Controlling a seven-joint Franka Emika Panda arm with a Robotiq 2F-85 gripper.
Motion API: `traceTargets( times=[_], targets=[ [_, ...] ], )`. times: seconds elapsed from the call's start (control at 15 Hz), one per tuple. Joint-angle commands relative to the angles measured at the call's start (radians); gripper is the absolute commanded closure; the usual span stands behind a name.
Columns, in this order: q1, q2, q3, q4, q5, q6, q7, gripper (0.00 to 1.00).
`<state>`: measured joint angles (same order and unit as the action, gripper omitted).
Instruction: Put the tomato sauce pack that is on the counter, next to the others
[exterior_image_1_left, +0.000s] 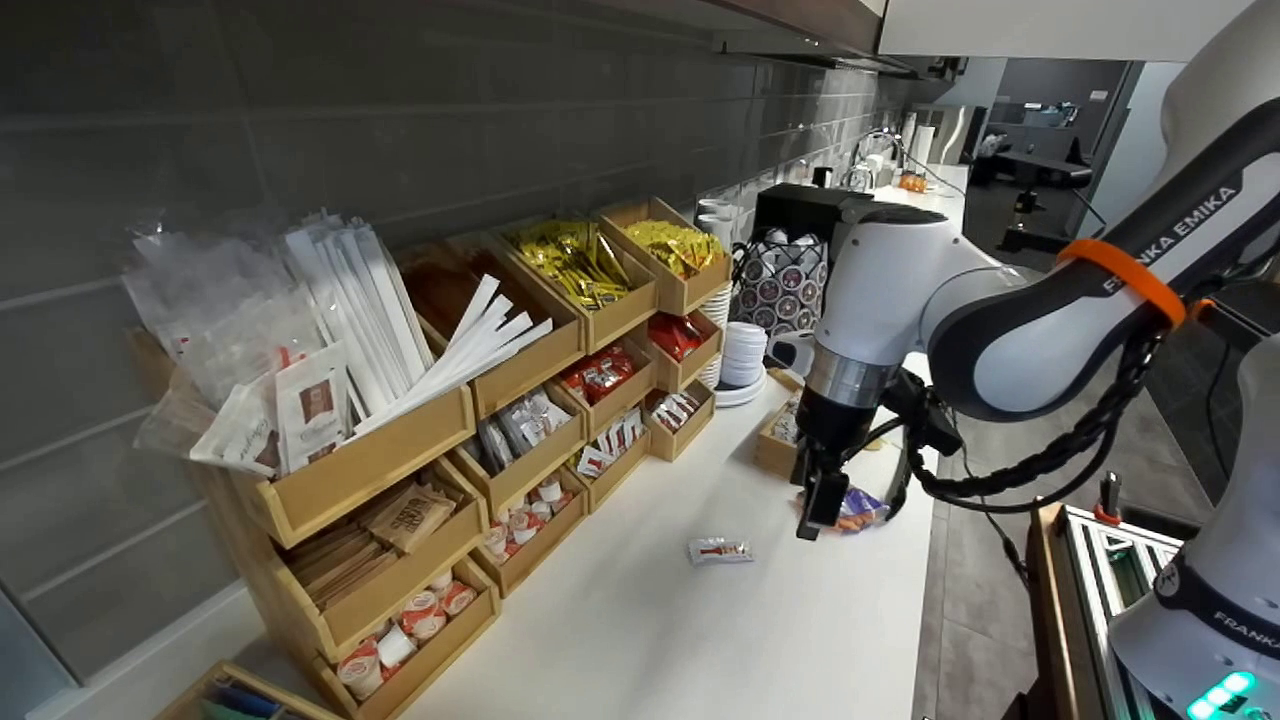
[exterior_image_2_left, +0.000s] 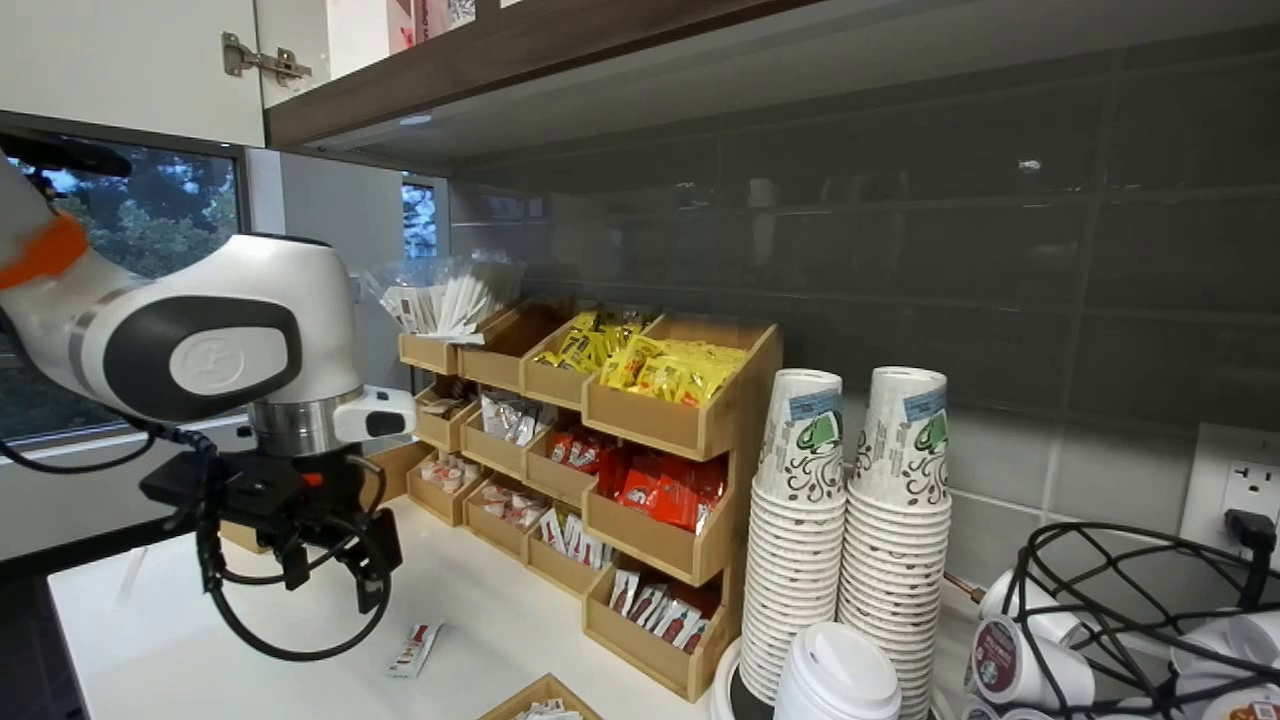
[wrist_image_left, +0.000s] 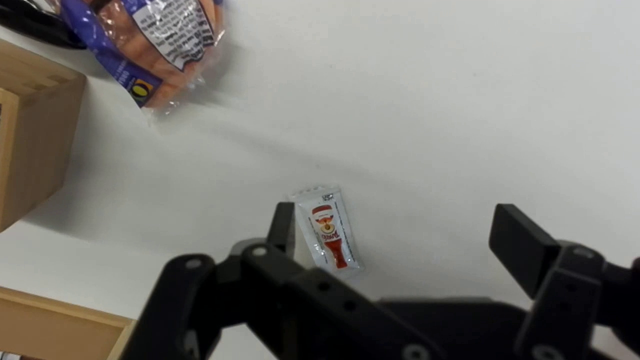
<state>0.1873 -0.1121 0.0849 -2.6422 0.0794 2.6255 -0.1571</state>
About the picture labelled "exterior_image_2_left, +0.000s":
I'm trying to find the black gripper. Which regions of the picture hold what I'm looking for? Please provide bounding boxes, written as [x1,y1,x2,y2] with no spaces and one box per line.
[217,447,409,617]

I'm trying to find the small wooden packet box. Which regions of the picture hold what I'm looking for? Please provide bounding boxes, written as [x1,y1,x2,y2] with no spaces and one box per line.
[478,673,604,720]

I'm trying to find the narrow window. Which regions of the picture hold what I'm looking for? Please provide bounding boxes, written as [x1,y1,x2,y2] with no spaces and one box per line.
[398,175,443,292]

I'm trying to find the white paper stick packs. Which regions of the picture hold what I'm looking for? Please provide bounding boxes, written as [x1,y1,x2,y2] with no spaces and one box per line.
[419,272,509,344]

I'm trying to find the red white round packets pile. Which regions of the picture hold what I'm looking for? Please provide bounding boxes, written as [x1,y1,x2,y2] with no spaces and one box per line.
[465,475,551,531]

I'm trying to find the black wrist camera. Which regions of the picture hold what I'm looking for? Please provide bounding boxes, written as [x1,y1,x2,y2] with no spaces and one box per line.
[136,454,234,514]

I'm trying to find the printed paper cups stack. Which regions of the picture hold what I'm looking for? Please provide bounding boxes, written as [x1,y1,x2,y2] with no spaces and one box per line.
[737,362,852,711]
[838,360,959,720]

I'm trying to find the white wall power outlet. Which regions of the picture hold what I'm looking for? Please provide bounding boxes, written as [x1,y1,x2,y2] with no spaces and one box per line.
[1175,419,1280,571]

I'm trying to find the low wooden box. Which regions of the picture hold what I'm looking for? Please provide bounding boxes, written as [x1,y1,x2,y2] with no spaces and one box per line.
[356,434,433,514]

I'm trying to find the metal cabinet hinge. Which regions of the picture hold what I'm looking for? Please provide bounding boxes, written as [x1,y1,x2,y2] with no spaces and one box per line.
[222,29,315,89]

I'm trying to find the yellow mustard packets pile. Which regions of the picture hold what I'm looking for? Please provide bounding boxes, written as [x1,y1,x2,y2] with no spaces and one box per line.
[597,330,753,410]

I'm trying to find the silver white packets pile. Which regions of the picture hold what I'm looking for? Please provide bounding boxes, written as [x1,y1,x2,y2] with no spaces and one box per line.
[478,392,559,453]

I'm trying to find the red white creamer cups pile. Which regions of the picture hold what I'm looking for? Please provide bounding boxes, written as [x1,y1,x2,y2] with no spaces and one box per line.
[416,453,486,498]

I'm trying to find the sriracha sauce packets pile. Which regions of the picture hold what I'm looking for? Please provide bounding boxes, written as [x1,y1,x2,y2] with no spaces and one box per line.
[604,564,713,655]

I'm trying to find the single tomato sauce packet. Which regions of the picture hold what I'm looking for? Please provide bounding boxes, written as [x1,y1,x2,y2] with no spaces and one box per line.
[393,617,448,681]

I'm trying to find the wooden tiered condiment organizer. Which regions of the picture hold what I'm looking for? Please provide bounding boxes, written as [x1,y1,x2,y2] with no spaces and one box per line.
[448,299,577,564]
[581,316,789,709]
[515,311,640,600]
[393,322,488,529]

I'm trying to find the large window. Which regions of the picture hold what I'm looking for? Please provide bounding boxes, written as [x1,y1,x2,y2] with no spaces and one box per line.
[0,123,253,447]

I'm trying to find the gold yellow packets pile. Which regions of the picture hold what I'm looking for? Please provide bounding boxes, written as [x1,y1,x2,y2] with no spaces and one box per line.
[537,307,651,381]

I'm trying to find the upper wall cabinet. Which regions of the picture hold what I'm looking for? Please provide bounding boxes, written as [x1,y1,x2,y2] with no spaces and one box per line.
[0,0,1280,170]

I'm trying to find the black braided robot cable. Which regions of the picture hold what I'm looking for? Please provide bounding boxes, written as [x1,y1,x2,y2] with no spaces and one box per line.
[0,419,403,668]

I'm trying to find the coffee pods pile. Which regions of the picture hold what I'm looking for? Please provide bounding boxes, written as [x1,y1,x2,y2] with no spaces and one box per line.
[959,568,1280,720]

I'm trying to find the black wire basket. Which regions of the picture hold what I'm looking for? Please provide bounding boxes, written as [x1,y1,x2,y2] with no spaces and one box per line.
[998,514,1280,720]

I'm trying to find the orange cable strap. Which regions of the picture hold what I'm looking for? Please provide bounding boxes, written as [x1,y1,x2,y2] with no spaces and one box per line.
[0,212,92,292]

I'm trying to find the clear wrapped straws bundle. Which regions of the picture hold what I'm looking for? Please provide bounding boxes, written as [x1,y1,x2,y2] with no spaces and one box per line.
[375,278,438,334]

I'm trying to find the red white box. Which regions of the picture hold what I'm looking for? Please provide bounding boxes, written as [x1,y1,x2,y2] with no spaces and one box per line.
[385,0,482,56]

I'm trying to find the white cup lids stack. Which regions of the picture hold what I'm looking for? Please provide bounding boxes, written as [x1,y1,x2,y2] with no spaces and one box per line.
[774,617,905,720]

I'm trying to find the brown sugar packets pile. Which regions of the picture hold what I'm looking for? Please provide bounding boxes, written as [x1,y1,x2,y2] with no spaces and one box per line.
[412,377,472,419]

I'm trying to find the black power plug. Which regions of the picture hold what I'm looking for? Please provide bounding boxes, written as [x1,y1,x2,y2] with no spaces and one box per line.
[1220,503,1280,617]

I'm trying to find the red ketchup packets pile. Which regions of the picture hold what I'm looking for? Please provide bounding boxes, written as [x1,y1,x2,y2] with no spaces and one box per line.
[608,445,732,536]

